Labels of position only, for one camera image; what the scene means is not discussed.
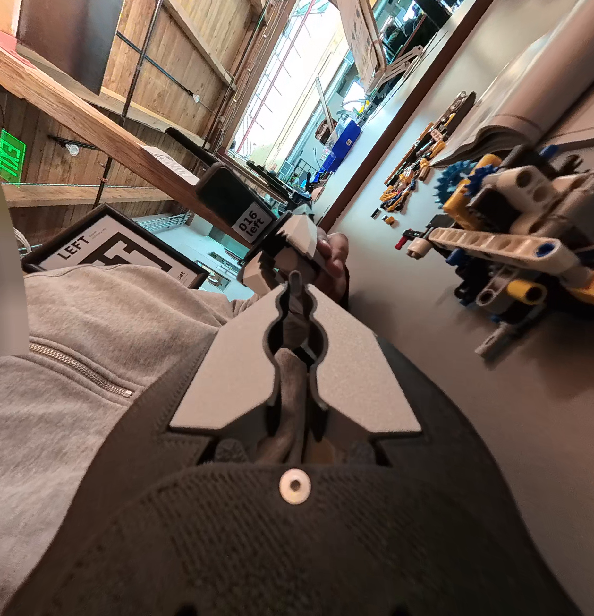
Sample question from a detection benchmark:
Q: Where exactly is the green exit sign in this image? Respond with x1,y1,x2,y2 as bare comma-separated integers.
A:
0,127,30,187

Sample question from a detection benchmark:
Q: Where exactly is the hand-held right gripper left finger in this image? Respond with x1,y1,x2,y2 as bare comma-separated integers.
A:
168,283,292,438

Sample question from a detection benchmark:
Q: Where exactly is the pile of lego pieces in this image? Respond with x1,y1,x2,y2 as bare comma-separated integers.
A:
371,90,477,227

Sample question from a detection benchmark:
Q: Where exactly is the partly built lego model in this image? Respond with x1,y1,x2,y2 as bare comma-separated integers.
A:
400,143,594,361

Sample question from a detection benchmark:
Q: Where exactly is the small blue storage bin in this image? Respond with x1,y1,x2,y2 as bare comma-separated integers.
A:
321,120,364,173

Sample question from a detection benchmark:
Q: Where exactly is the black framed tag sign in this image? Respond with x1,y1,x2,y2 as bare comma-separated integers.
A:
22,203,210,290

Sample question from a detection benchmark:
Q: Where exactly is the printed cardboard box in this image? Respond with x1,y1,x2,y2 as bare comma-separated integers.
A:
335,0,391,93

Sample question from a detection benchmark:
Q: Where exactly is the person's left hand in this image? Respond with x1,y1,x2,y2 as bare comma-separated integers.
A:
315,231,350,303

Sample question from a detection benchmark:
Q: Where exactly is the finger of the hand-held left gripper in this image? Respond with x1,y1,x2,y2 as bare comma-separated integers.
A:
236,259,279,296
282,213,322,261

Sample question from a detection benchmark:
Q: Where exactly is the black metal frame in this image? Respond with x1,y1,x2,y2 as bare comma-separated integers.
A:
165,126,218,164

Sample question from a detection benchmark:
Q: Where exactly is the wooden stand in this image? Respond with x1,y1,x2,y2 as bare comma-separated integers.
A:
367,44,425,95

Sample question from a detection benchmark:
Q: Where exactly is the dark hanging panel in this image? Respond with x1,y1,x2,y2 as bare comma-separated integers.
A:
17,0,125,97

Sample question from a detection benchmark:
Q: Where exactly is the white paper sheet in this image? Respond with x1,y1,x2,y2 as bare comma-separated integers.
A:
142,144,202,184

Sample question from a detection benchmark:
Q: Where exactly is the lego instruction booklet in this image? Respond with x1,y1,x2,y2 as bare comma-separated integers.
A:
431,0,594,168

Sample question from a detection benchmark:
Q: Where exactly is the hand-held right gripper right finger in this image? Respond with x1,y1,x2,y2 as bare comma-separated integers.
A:
303,284,423,442

